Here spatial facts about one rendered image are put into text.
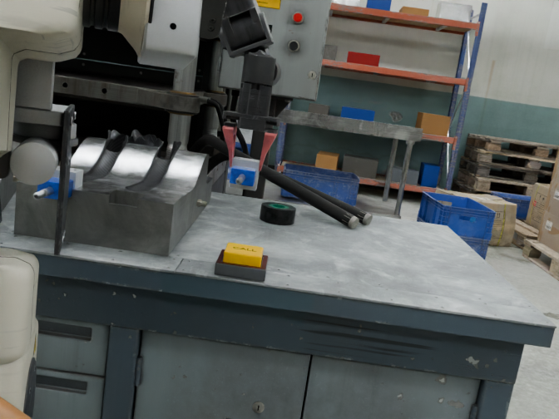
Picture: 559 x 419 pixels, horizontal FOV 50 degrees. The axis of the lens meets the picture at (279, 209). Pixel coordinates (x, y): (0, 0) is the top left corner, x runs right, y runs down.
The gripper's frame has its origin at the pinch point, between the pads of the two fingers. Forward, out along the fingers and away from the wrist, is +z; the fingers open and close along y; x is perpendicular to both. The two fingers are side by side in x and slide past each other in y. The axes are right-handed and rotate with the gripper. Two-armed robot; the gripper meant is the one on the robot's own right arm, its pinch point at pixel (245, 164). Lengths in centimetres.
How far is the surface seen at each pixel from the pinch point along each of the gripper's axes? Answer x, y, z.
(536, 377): -144, -132, 93
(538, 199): -455, -246, 47
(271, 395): 14.2, -10.7, 37.2
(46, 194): 19.7, 28.4, 6.7
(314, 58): -73, -11, -25
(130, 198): 9.3, 18.2, 7.6
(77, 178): 12.2, 26.5, 4.9
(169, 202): 13.2, 10.8, 6.5
